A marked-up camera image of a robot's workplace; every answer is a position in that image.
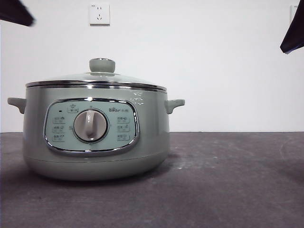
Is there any glass lid with green knob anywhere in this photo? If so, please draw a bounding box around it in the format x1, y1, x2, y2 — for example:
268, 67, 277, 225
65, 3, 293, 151
25, 57, 167, 92

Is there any pale green electric cooking pot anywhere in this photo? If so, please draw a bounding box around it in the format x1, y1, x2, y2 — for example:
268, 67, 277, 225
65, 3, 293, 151
7, 82, 186, 182

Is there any white wall socket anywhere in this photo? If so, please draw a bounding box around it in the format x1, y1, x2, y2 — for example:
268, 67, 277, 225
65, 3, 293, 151
89, 3, 111, 27
290, 4, 297, 26

